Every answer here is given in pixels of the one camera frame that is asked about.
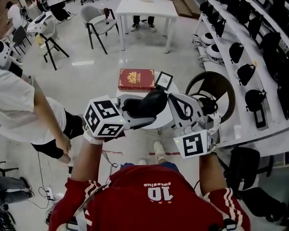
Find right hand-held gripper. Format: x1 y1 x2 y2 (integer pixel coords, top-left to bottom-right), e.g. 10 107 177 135
168 93 213 159

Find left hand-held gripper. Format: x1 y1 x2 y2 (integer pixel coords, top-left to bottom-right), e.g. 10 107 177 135
83 94 158 139

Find black glasses case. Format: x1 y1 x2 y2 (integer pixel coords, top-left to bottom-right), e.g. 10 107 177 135
122 89 169 119

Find person's right forearm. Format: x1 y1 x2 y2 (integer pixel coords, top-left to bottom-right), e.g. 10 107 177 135
198 153 228 197

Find person's left forearm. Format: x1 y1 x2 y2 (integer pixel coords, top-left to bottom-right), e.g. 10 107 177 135
70 138 111 186

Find round white side table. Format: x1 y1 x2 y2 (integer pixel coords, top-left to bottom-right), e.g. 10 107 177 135
115 68 180 134

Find black headset on chair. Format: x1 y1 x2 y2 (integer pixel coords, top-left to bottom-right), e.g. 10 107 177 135
198 97 219 116

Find red hardcover book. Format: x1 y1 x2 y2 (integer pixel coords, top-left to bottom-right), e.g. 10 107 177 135
118 68 156 91

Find white chair cushion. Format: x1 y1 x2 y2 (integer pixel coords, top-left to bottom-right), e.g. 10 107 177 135
195 96 222 136

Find black framed picture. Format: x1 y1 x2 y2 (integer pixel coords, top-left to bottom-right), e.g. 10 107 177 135
154 71 174 91

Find brown wicker chair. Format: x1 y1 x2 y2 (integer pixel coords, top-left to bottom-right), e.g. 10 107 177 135
185 71 236 132

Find person's blue shorts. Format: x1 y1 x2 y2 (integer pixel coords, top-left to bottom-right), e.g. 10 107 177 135
120 161 180 173

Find white metal shelving rack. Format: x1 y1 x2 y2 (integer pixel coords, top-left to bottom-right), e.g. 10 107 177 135
194 0 289 170

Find black rectangular device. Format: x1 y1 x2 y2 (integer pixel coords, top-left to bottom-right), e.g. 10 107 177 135
253 103 267 129

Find white shelf of black backpacks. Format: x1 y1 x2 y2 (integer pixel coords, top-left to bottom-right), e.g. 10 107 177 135
199 0 289 125

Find person's red jersey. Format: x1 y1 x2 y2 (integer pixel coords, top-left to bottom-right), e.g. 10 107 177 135
48 165 251 231

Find white rectangular table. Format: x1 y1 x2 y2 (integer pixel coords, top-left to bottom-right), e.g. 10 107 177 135
115 0 179 54

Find grey chair with black legs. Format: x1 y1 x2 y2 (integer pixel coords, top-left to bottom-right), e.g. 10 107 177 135
37 18 70 71
80 5 120 55

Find wooden step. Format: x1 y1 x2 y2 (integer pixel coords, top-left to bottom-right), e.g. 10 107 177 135
168 0 202 19

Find white power strip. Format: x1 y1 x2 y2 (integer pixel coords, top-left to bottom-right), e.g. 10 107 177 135
45 186 55 202

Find white cloth covered table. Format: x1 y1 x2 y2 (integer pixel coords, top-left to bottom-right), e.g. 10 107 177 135
26 11 54 33

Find dark grey chair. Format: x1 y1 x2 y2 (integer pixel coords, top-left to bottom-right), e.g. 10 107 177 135
11 25 32 55

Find black metal chair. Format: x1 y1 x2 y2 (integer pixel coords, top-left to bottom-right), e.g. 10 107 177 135
0 161 19 178

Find white wrist strap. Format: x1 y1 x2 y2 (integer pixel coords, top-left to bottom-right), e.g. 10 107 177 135
83 130 105 145

